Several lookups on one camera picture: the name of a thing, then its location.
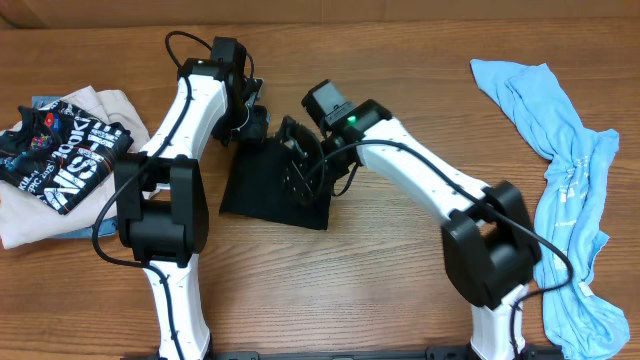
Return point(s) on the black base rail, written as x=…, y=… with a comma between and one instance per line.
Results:
x=458, y=352

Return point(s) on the white folded shirt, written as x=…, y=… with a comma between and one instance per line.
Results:
x=25, y=219

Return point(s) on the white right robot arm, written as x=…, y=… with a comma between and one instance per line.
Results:
x=488, y=242

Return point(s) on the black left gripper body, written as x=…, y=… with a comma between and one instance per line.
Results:
x=243, y=123

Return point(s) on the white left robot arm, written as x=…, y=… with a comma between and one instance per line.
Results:
x=162, y=211

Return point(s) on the light blue t-shirt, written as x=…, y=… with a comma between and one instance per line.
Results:
x=570, y=209

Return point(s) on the black printed folded shirt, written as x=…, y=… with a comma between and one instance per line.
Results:
x=61, y=154

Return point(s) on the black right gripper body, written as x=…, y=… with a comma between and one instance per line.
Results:
x=328, y=168

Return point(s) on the black t-shirt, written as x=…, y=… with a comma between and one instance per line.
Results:
x=259, y=187

